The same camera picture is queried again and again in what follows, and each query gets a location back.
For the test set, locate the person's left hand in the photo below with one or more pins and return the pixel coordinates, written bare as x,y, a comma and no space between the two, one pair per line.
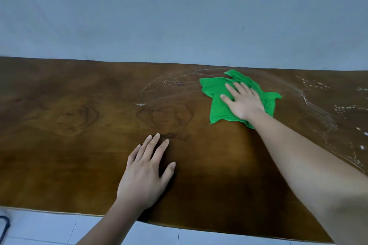
141,181

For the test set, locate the person's right hand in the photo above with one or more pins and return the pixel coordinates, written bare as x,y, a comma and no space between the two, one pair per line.
247,104

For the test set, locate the person's right little finger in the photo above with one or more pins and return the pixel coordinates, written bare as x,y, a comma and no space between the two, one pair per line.
255,93

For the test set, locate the person's left little finger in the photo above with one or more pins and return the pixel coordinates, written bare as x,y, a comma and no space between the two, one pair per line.
133,155

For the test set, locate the person's left middle finger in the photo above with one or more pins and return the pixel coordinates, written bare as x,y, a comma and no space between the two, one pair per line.
151,147

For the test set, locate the person's left thumb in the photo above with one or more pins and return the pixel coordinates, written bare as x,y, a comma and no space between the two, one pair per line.
168,172

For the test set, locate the person's right middle finger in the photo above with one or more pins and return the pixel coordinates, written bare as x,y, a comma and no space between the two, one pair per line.
239,87

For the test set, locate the person's right thumb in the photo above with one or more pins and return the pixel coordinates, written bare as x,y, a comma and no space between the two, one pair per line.
226,101

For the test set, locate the green cleaning cloth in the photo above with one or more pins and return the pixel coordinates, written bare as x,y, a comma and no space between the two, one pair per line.
218,109

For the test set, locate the person's left forearm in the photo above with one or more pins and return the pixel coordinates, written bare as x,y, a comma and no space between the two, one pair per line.
112,224

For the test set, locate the person's right forearm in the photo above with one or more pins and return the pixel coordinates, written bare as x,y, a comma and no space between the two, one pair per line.
310,173

